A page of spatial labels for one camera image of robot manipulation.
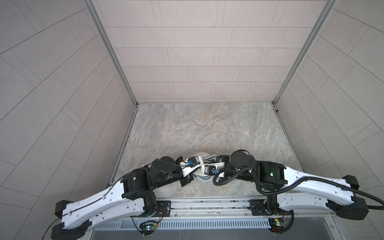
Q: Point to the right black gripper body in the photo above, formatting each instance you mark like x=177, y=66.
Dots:
x=229, y=168

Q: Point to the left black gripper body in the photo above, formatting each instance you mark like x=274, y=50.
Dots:
x=185, y=181

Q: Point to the blue white striped sweater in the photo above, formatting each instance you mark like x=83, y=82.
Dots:
x=198, y=175

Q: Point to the white teddy bear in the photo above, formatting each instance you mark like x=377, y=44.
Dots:
x=198, y=157

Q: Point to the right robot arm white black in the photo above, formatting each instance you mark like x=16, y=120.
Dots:
x=287, y=189

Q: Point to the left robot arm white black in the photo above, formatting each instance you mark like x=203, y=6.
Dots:
x=131, y=196

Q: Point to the left green circuit board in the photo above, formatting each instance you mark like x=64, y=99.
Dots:
x=148, y=227

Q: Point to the green circuit board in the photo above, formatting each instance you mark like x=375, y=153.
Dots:
x=277, y=224
x=148, y=227

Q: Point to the white ventilation grille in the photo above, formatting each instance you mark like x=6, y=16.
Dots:
x=191, y=224

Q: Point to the right green circuit board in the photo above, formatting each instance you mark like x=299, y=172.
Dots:
x=277, y=224

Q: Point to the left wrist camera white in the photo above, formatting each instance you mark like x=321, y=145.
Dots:
x=189, y=167

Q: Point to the aluminium mounting rail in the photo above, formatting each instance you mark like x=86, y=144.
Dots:
x=210, y=207

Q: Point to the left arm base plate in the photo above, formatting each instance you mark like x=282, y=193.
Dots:
x=160, y=209

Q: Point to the right corner aluminium post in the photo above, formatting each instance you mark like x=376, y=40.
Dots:
x=326, y=11

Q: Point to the corner aluminium post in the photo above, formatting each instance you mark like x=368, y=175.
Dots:
x=326, y=11
x=90, y=7

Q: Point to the left corner aluminium post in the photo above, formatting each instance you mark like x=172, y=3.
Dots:
x=90, y=7

